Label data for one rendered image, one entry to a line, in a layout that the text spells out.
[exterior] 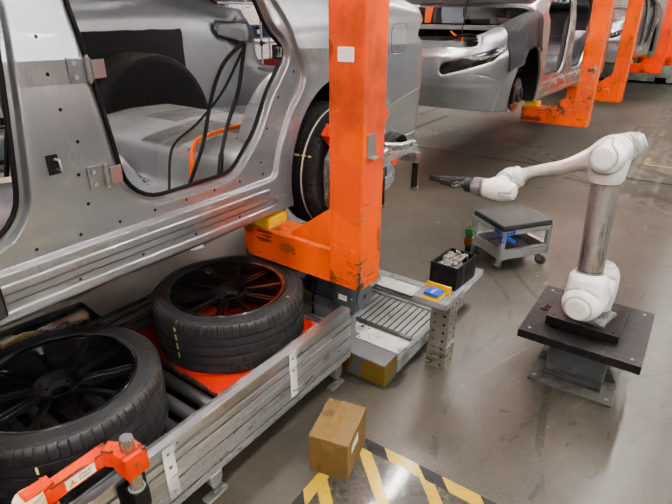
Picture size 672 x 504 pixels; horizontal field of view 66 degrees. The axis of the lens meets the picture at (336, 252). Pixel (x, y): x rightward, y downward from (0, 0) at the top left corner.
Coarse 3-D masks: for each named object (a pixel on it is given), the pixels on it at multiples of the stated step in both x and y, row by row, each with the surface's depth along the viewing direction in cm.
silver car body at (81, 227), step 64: (0, 0) 138; (64, 0) 151; (128, 0) 344; (192, 0) 374; (256, 0) 209; (320, 0) 233; (0, 64) 140; (64, 64) 152; (128, 64) 325; (192, 64) 389; (256, 64) 423; (320, 64) 241; (0, 128) 300; (64, 128) 156; (128, 128) 286; (192, 128) 233; (256, 128) 225; (0, 192) 218; (64, 192) 161; (128, 192) 181; (192, 192) 203; (256, 192) 228; (0, 256) 150; (64, 256) 164; (128, 256) 184
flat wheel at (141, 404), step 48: (48, 336) 193; (96, 336) 193; (144, 336) 194; (0, 384) 178; (48, 384) 177; (96, 384) 202; (144, 384) 168; (0, 432) 149; (48, 432) 149; (96, 432) 151; (144, 432) 168; (0, 480) 146; (96, 480) 156
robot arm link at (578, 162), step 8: (584, 152) 215; (560, 160) 226; (568, 160) 220; (576, 160) 217; (584, 160) 214; (512, 168) 252; (520, 168) 251; (528, 168) 247; (536, 168) 241; (544, 168) 234; (552, 168) 228; (560, 168) 224; (568, 168) 221; (576, 168) 219; (584, 168) 217; (512, 176) 250; (520, 176) 249; (528, 176) 247; (536, 176) 245; (520, 184) 250
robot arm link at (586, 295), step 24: (600, 144) 190; (624, 144) 189; (600, 168) 190; (624, 168) 191; (600, 192) 198; (600, 216) 200; (600, 240) 204; (600, 264) 207; (576, 288) 211; (600, 288) 208; (576, 312) 210; (600, 312) 210
